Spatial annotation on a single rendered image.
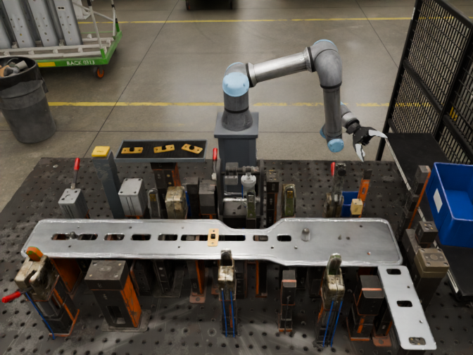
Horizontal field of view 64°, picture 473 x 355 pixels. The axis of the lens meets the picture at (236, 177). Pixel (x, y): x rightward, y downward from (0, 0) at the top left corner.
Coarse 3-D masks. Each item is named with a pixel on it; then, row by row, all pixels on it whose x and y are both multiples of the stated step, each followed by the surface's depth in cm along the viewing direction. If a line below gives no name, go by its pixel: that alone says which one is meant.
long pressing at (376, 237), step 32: (64, 224) 150; (96, 224) 149; (128, 224) 149; (160, 224) 148; (192, 224) 148; (224, 224) 147; (288, 224) 146; (320, 224) 145; (352, 224) 145; (384, 224) 144; (64, 256) 138; (96, 256) 137; (128, 256) 137; (160, 256) 136; (192, 256) 136; (256, 256) 135; (288, 256) 134; (320, 256) 134; (352, 256) 133; (384, 256) 133
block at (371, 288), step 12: (360, 276) 129; (372, 276) 129; (360, 288) 128; (372, 288) 126; (360, 300) 128; (372, 300) 124; (360, 312) 129; (372, 312) 128; (348, 324) 144; (360, 324) 135; (372, 324) 135; (360, 336) 140
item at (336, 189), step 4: (336, 164) 139; (340, 164) 139; (344, 164) 138; (336, 168) 138; (340, 168) 138; (344, 168) 138; (336, 172) 139; (340, 172) 136; (344, 172) 136; (336, 176) 140; (340, 176) 141; (344, 176) 140; (336, 180) 142; (340, 180) 142; (332, 184) 144; (336, 184) 143; (340, 184) 143; (332, 188) 144; (336, 188) 144; (340, 188) 144; (332, 192) 144; (336, 192) 145; (340, 192) 144; (332, 196) 145; (340, 196) 144; (332, 200) 145; (340, 200) 145; (332, 204) 146; (340, 204) 146
